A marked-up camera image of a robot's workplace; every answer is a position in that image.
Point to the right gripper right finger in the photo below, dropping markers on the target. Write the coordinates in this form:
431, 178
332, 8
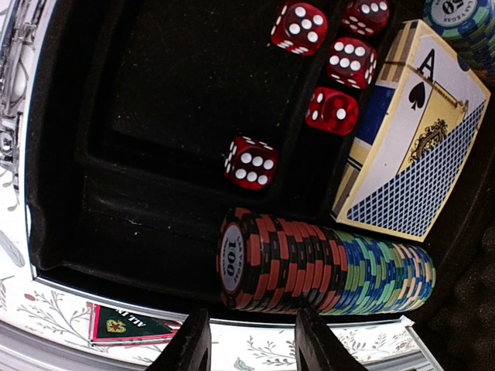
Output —
317, 348

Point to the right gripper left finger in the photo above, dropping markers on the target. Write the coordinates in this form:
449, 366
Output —
190, 348

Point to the red black triangle card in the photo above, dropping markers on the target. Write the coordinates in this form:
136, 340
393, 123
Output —
117, 327

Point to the lower poker chip row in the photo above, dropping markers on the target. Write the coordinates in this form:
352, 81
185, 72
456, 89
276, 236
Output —
271, 265

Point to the poker chip row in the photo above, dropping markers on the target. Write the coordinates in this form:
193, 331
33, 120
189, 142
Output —
468, 27
271, 265

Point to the aluminium poker chip case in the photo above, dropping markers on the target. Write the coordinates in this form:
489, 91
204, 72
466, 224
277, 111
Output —
129, 129

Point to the boxed card deck ace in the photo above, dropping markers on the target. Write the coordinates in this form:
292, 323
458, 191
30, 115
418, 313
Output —
413, 138

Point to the upper poker chip row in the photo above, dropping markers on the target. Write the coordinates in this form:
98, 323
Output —
468, 27

